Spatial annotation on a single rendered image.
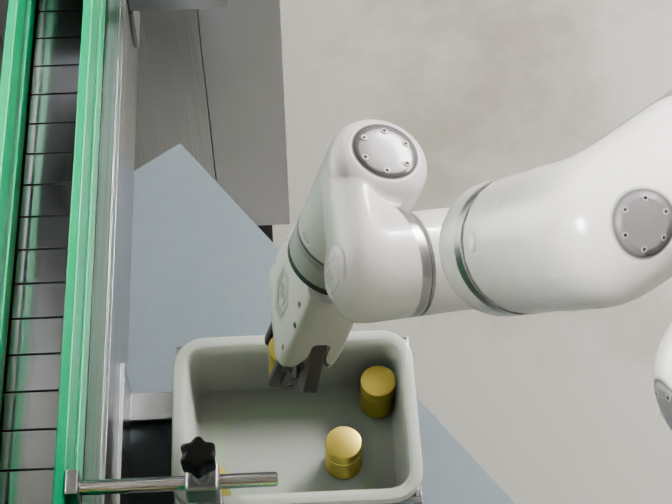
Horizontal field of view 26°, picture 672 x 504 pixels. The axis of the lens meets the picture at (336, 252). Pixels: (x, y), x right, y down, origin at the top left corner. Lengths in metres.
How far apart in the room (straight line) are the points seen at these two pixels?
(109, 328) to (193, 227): 0.24
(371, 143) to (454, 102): 1.59
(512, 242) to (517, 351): 1.55
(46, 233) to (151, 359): 0.17
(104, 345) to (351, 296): 0.40
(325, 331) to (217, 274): 0.39
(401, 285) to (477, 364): 1.34
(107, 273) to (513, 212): 0.64
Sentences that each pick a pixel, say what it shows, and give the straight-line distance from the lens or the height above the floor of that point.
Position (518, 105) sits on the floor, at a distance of 2.64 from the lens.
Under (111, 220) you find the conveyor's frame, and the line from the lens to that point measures 1.42.
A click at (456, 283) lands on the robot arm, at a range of 0.88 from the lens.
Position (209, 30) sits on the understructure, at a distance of 1.98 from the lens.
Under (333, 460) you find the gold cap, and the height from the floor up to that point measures 0.80.
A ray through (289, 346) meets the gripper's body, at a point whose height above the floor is 1.01.
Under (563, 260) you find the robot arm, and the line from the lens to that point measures 0.77.
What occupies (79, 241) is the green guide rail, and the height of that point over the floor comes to 0.96.
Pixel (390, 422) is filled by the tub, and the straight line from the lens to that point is 1.41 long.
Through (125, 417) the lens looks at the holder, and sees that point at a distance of 1.40.
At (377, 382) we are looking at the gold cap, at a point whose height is 0.81.
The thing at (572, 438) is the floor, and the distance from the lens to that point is 2.29.
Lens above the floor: 2.03
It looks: 56 degrees down
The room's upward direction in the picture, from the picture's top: straight up
